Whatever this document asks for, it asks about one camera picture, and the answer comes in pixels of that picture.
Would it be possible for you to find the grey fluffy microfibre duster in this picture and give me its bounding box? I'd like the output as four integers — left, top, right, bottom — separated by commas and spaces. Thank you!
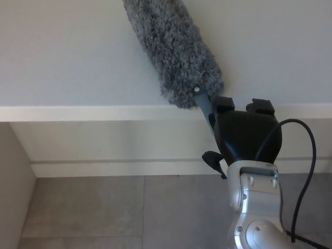
123, 0, 228, 180

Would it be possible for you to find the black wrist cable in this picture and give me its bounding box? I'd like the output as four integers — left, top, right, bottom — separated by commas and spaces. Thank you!
254, 118, 316, 243

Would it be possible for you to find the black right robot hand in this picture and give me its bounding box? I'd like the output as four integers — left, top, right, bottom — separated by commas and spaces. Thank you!
201, 96, 283, 172

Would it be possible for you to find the white built-in shelf unit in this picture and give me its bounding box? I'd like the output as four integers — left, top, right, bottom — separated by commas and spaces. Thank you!
0, 0, 332, 179

